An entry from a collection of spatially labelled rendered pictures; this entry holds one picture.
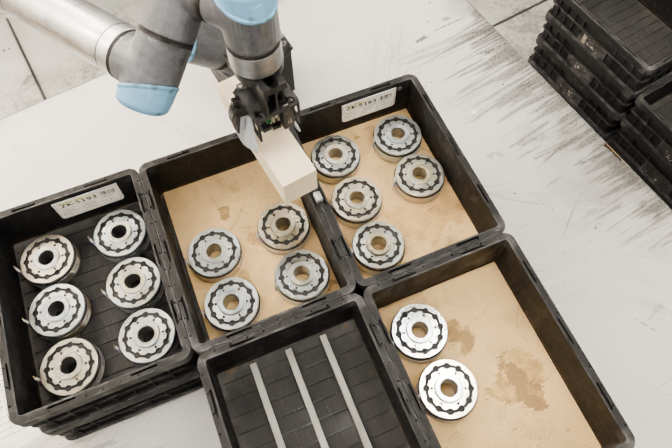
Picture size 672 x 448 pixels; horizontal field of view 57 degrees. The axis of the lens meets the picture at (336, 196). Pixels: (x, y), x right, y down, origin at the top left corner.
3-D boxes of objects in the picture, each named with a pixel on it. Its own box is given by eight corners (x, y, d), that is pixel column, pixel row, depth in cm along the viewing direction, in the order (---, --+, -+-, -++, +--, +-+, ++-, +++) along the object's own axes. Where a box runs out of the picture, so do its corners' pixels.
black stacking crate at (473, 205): (286, 148, 135) (282, 118, 125) (408, 106, 140) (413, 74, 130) (358, 309, 118) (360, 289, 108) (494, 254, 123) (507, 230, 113)
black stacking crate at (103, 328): (9, 245, 125) (-20, 220, 115) (152, 195, 130) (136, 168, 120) (43, 437, 107) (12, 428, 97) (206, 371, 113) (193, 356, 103)
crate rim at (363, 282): (282, 123, 127) (281, 116, 125) (412, 78, 132) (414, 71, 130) (359, 294, 109) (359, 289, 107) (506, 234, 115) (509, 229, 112)
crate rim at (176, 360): (-16, 224, 116) (-22, 218, 114) (139, 171, 122) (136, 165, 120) (17, 431, 99) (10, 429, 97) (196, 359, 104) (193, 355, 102)
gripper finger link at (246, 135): (246, 172, 101) (254, 135, 93) (230, 146, 103) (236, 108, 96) (263, 167, 102) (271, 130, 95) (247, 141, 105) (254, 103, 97)
